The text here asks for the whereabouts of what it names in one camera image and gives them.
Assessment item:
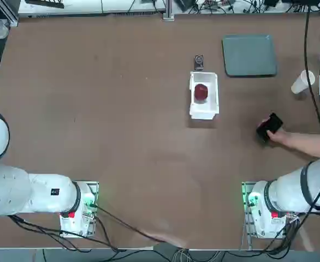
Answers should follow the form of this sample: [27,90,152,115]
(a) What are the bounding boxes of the black smartphone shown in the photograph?
[256,112,283,144]

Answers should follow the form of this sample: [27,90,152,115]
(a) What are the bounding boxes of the red apple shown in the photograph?
[194,84,209,102]

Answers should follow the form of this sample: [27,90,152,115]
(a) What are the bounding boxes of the white plastic box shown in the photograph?
[188,71,220,120]

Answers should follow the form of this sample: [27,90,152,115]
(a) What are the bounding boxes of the gray tray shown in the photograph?
[222,34,278,78]

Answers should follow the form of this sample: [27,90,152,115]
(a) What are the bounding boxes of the beige paper cup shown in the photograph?
[291,69,316,95]

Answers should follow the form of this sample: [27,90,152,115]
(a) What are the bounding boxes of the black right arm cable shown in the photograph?
[304,0,320,155]

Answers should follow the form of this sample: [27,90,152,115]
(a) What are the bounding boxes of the aluminium profile post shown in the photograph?
[163,0,175,20]

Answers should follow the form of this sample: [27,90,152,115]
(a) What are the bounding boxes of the black table cable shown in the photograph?
[90,203,182,246]

